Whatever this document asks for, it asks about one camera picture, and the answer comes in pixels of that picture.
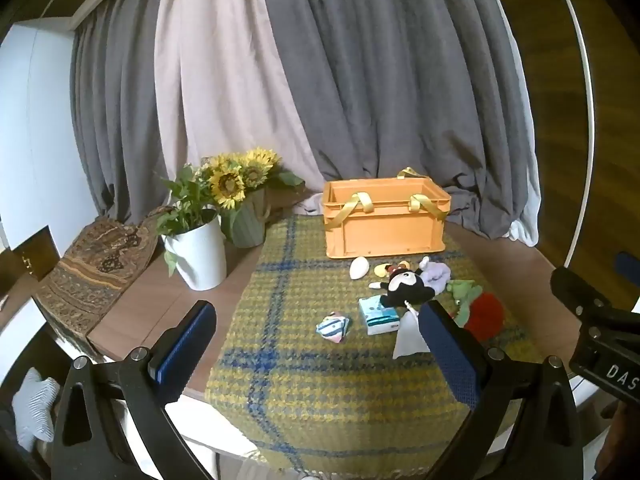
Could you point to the person's right forearm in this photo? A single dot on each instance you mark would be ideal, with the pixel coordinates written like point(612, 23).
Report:
point(622, 445)

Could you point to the green ribbed vase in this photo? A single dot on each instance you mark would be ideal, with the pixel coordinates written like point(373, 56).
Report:
point(245, 225)

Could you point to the striped small pouch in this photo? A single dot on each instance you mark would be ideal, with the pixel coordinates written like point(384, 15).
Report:
point(332, 326)

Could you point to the large grey curtain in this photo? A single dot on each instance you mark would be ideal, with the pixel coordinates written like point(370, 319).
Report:
point(400, 70)

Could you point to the blue white tissue pack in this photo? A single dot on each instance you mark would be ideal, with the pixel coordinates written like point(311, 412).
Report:
point(377, 316)

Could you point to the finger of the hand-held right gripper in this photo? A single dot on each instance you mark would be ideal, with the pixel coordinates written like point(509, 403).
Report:
point(629, 269)
point(580, 292)

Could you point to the lavender knitted cloth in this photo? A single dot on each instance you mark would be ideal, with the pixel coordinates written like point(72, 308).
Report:
point(436, 275)

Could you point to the brown patterned cloth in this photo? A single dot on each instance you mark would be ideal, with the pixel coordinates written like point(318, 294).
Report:
point(90, 270)

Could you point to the brown panel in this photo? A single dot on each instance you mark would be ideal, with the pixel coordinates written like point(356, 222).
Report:
point(35, 252)

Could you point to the sunflower bouquet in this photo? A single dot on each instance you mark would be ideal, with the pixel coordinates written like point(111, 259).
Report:
point(227, 182)

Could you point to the white hoop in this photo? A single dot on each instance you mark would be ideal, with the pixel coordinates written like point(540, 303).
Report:
point(594, 130)

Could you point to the narrow grey curtain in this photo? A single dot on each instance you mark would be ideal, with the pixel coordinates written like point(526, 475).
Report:
point(115, 120)

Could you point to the green red plush toy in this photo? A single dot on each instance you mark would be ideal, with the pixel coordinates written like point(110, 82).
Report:
point(486, 315)

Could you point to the black mouse plush toy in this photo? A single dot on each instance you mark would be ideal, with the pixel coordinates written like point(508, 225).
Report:
point(402, 287)

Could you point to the green leafy plant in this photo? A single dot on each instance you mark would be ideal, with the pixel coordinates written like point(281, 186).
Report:
point(187, 202)

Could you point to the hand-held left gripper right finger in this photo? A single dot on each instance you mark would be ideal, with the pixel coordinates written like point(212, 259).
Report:
point(450, 357)

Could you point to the yellow green plaid mat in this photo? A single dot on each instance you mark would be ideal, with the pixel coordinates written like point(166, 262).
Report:
point(300, 390)

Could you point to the white plant pot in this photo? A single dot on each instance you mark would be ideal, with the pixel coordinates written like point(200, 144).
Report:
point(200, 255)

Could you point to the white curtain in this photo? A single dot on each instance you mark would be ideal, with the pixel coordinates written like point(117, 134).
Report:
point(525, 232)

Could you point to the white tissue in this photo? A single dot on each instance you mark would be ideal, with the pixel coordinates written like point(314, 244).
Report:
point(410, 335)

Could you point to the grey striped cloth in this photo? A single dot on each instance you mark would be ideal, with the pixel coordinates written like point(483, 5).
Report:
point(35, 410)

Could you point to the pale pink curtain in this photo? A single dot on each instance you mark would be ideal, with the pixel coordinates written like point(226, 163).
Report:
point(220, 75)

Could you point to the orange plastic crate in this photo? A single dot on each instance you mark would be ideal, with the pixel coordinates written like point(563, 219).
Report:
point(385, 225)

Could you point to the green frog plush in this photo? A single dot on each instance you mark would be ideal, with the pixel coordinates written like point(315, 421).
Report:
point(465, 292)

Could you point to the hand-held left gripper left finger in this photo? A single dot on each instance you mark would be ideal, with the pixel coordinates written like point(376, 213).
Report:
point(187, 342)

